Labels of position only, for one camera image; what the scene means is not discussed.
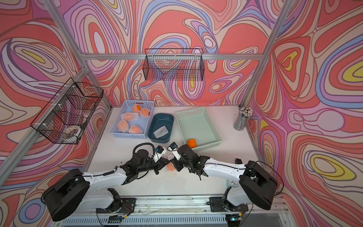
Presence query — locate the black wire basket back wall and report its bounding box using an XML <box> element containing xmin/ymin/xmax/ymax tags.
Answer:
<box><xmin>142</xmin><ymin>48</ymin><xmax>205</xmax><ymax>81</ymax></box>

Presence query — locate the small mint alarm clock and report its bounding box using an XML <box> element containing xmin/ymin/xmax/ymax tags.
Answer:
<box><xmin>227</xmin><ymin>180</ymin><xmax>237</xmax><ymax>188</ymax></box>

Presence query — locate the netted orange front right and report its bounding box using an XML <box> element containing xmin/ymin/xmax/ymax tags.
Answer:
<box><xmin>129</xmin><ymin>125</ymin><xmax>144</xmax><ymax>134</ymax></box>

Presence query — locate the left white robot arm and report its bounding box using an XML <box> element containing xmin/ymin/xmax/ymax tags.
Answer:
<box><xmin>41</xmin><ymin>146</ymin><xmax>169</xmax><ymax>221</ymax></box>

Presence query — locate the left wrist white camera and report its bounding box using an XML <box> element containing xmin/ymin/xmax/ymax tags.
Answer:
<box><xmin>153</xmin><ymin>146</ymin><xmax>166</xmax><ymax>163</ymax></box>

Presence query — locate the lavender perforated plastic basket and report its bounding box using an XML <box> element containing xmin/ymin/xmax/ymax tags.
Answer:
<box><xmin>110</xmin><ymin>100</ymin><xmax>155</xmax><ymax>139</ymax></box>

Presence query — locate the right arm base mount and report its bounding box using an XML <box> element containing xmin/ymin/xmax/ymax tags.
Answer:
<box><xmin>206</xmin><ymin>197</ymin><xmax>249</xmax><ymax>213</ymax></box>

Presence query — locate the white foam net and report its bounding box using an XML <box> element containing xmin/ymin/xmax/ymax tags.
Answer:
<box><xmin>153</xmin><ymin>125</ymin><xmax>169</xmax><ymax>139</ymax></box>
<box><xmin>165</xmin><ymin>155</ymin><xmax>176</xmax><ymax>172</ymax></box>

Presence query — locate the mint green perforated basket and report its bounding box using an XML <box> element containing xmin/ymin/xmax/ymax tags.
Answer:
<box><xmin>175</xmin><ymin>107</ymin><xmax>222</xmax><ymax>152</ymax></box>

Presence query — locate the dark teal plastic tray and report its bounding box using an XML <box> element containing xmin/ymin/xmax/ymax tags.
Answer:
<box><xmin>148</xmin><ymin>113</ymin><xmax>175</xmax><ymax>143</ymax></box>

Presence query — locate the netted orange front left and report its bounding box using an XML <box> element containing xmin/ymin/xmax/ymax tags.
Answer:
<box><xmin>117</xmin><ymin>120</ymin><xmax>130</xmax><ymax>133</ymax></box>

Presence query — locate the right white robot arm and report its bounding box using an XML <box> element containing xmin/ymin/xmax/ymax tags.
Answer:
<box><xmin>167</xmin><ymin>143</ymin><xmax>278</xmax><ymax>210</ymax></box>

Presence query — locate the black stapler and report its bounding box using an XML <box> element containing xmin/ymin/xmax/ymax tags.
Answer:
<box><xmin>235</xmin><ymin>159</ymin><xmax>243</xmax><ymax>165</ymax></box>

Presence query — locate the black wire basket wall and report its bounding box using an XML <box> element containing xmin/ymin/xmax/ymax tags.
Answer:
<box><xmin>30</xmin><ymin>78</ymin><xmax>104</xmax><ymax>144</ymax></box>
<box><xmin>142</xmin><ymin>48</ymin><xmax>205</xmax><ymax>81</ymax></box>

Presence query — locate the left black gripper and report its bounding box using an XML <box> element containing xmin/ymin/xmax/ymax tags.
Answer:
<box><xmin>137</xmin><ymin>158</ymin><xmax>171</xmax><ymax>176</ymax></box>

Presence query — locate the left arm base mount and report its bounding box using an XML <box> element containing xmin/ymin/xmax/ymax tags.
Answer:
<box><xmin>96</xmin><ymin>198</ymin><xmax>136</xmax><ymax>215</ymax></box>

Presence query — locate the metal cup of pencils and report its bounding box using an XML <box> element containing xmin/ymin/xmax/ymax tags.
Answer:
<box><xmin>233</xmin><ymin>107</ymin><xmax>253</xmax><ymax>131</ymax></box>

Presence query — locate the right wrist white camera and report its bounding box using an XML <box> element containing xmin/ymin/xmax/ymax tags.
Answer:
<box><xmin>167</xmin><ymin>142</ymin><xmax>181</xmax><ymax>161</ymax></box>

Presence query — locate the black wire basket left wall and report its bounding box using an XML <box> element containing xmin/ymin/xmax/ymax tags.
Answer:
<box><xmin>30</xmin><ymin>78</ymin><xmax>104</xmax><ymax>144</ymax></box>

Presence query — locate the wrist white camera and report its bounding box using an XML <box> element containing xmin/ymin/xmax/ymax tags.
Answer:
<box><xmin>167</xmin><ymin>142</ymin><xmax>181</xmax><ymax>161</ymax></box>
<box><xmin>153</xmin><ymin>146</ymin><xmax>166</xmax><ymax>163</ymax></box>

